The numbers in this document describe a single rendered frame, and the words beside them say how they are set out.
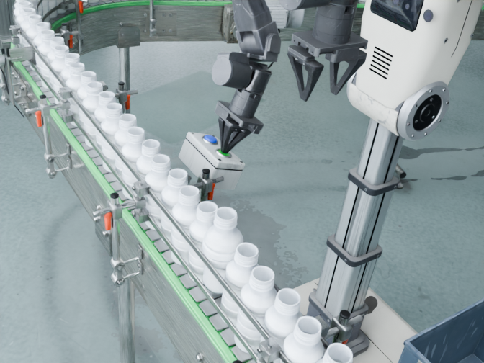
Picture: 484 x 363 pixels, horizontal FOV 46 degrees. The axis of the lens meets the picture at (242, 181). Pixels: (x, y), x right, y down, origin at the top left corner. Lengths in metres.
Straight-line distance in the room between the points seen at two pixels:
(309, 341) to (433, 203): 2.53
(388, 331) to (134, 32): 1.58
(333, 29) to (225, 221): 0.35
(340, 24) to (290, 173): 2.44
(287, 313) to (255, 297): 0.07
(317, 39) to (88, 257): 1.95
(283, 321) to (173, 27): 1.89
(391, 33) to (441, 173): 2.30
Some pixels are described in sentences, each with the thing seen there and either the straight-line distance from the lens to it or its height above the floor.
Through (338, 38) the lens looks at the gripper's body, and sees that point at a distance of 0.88.
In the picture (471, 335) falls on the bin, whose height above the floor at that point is 0.83.
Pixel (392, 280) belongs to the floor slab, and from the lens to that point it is 2.75.
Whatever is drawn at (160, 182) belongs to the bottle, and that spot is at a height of 1.13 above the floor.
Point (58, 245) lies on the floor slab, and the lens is 2.74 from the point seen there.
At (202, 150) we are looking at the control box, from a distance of 1.28.
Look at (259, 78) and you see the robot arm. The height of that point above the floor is 1.30.
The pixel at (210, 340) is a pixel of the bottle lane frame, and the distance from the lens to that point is 1.05.
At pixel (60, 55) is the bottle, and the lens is 1.63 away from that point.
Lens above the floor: 1.80
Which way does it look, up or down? 35 degrees down
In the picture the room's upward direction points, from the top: 7 degrees clockwise
